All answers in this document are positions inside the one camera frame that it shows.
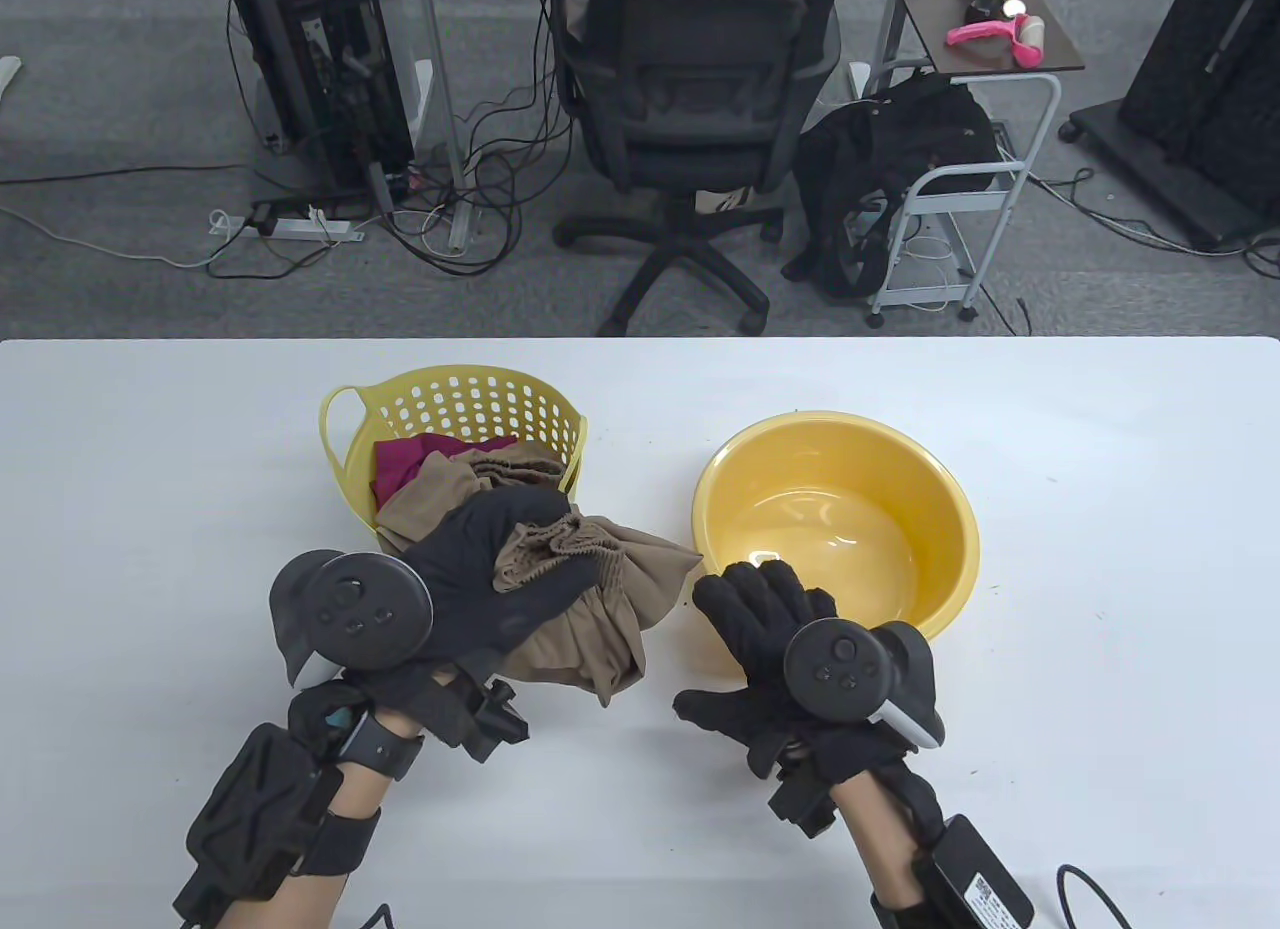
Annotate person's left hand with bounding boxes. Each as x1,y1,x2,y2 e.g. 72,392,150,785
290,484,601,745

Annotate person's right hand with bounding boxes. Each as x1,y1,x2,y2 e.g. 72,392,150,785
673,561,911,785

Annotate brown shorts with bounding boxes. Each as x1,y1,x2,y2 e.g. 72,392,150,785
375,447,569,555
492,514,704,708

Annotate maroon shorts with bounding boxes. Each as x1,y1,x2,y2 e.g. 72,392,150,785
372,434,521,510

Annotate person's left forearm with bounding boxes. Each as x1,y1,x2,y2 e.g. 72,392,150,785
240,739,421,929

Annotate black right hand controller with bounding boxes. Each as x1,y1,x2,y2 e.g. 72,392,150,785
783,619,946,750

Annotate black hand controller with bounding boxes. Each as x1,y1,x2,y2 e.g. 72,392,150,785
783,619,946,750
268,549,434,688

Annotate black left hand controller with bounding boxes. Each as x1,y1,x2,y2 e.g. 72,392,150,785
268,549,434,688

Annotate yellow plastic basin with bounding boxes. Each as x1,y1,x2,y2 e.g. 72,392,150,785
692,412,981,682

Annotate yellow perforated plastic basket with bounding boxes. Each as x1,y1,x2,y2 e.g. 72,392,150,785
320,366,589,555

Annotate black battery pack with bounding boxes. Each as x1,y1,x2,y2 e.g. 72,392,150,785
915,814,1036,929

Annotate white power strip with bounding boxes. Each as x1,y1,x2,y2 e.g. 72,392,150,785
210,209,366,242

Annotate white rolling cart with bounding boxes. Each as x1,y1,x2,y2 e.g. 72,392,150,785
850,0,1086,328

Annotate white desk leg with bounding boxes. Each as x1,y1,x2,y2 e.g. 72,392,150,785
415,0,479,255

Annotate black backpack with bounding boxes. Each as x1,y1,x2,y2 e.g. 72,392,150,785
782,69,1001,300

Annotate black computer tower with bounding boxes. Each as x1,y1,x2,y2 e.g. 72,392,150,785
225,0,416,205

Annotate black office chair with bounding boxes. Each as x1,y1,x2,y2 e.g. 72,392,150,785
550,0,846,337

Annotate black cabinet on casters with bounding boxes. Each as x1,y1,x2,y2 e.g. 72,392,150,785
1060,0,1280,253

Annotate black left wrist strap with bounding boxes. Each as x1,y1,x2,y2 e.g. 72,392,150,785
335,709,426,780

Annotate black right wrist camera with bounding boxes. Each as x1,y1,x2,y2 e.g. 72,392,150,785
768,759,841,838

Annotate black left forearm strap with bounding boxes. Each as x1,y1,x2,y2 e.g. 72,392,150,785
290,807,381,878

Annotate black forearm strap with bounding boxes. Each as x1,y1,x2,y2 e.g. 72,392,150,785
290,807,381,878
870,889,931,929

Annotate black right forearm strap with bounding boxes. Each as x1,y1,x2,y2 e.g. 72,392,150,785
870,889,931,929

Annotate black braided cable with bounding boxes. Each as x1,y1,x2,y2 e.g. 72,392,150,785
1055,864,1141,929

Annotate pink handled tool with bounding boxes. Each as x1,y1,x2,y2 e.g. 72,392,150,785
947,16,1043,68

